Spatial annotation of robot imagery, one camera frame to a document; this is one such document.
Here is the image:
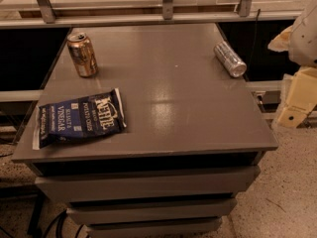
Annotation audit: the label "blue kettle chips bag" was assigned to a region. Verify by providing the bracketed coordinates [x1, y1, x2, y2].
[33, 88, 127, 150]

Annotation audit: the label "metal window frame rail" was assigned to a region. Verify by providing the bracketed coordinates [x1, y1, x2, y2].
[0, 0, 304, 29]

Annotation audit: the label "black cables on floor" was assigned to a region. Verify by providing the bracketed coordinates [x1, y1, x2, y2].
[0, 208, 87, 238]

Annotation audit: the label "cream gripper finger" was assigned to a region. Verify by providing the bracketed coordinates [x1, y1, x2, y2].
[267, 26, 292, 53]
[277, 66, 317, 128]

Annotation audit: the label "gold soda can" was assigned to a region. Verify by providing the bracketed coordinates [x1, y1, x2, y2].
[67, 33, 98, 77]

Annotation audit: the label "silver redbull can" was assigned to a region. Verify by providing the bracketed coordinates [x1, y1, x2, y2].
[214, 41, 247, 78]

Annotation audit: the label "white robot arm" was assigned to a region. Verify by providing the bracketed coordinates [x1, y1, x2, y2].
[267, 0, 317, 128]

